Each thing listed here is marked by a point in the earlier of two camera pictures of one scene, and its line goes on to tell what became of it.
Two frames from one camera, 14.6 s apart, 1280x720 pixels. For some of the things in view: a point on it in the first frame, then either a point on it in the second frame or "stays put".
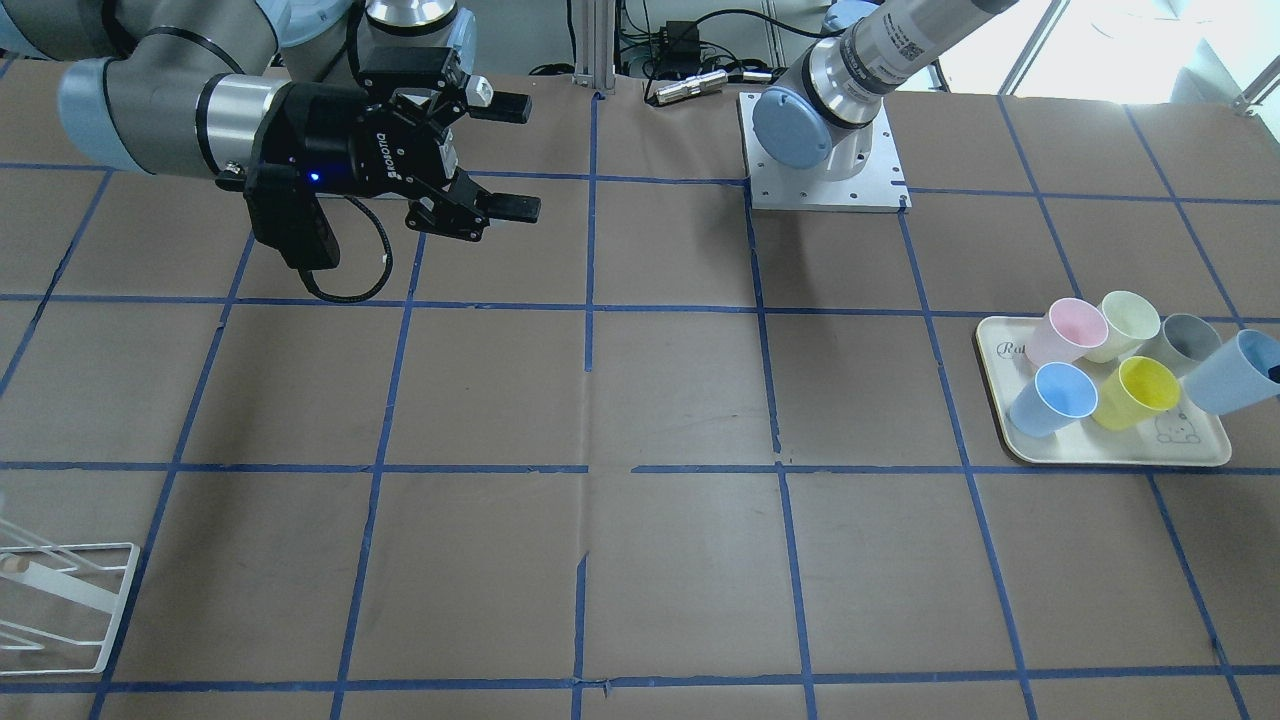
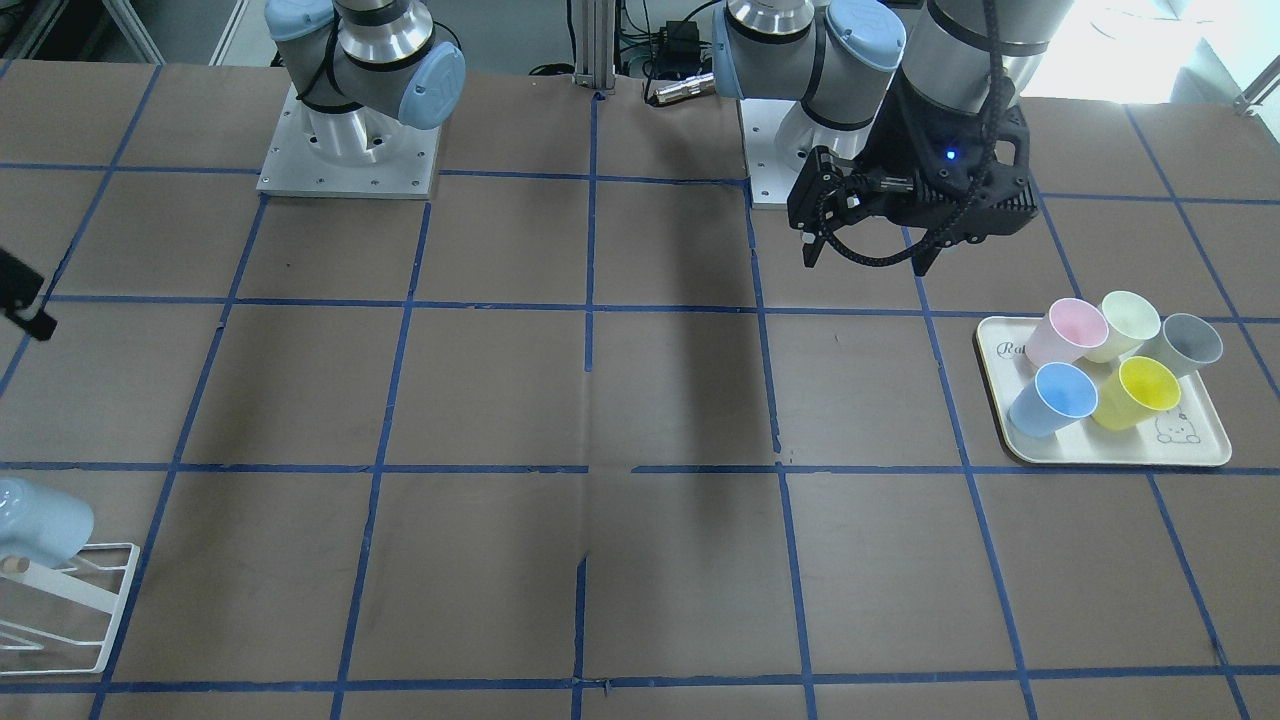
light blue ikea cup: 1244,370 to 41,524
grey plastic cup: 1183,342 stays put
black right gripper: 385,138 to 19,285
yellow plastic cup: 1135,394 stays put
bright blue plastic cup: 1058,392 stays put
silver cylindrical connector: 693,85 stays put
